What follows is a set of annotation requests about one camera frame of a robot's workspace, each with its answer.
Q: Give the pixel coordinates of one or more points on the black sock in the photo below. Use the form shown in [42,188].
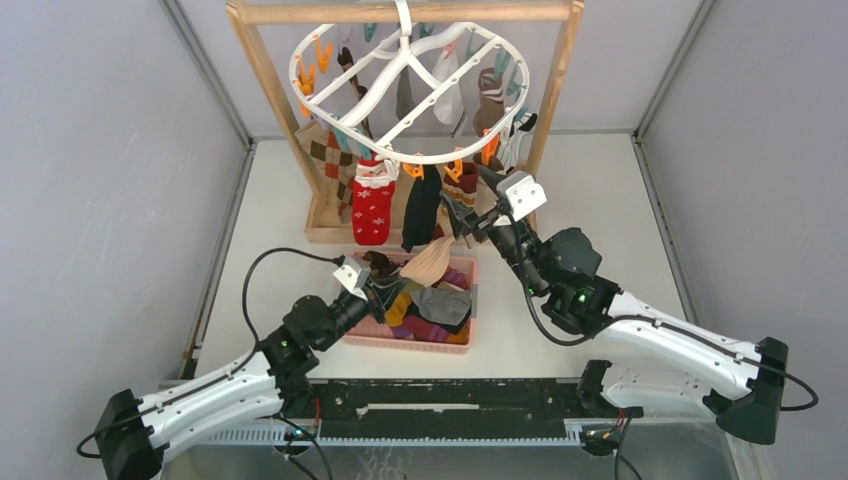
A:
[420,216]

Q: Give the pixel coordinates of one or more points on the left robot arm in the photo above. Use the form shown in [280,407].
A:
[136,436]

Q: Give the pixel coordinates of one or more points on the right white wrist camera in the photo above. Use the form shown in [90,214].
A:
[524,195]

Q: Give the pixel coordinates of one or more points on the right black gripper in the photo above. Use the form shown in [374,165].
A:
[462,221]

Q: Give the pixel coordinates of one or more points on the pink perforated plastic basket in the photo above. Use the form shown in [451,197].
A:
[418,334]

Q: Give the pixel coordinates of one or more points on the mustard yellow sock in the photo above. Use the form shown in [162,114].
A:
[395,314]

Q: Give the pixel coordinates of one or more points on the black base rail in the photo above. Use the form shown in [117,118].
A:
[445,409]

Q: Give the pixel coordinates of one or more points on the white oval clip hanger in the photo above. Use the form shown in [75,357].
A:
[443,128]

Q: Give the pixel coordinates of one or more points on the red sock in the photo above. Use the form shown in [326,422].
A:
[373,190]

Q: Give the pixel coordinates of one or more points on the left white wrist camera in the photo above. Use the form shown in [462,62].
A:
[352,274]

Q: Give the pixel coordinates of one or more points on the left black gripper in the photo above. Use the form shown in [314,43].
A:
[380,294]

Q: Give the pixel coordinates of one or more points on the tan sock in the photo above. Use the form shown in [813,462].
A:
[490,111]

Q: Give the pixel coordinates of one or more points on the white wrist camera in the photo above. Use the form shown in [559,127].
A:
[352,274]
[524,195]

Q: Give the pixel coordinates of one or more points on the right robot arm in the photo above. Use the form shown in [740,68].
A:
[737,383]

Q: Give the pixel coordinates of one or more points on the wooden hanger rack frame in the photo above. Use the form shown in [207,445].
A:
[423,27]

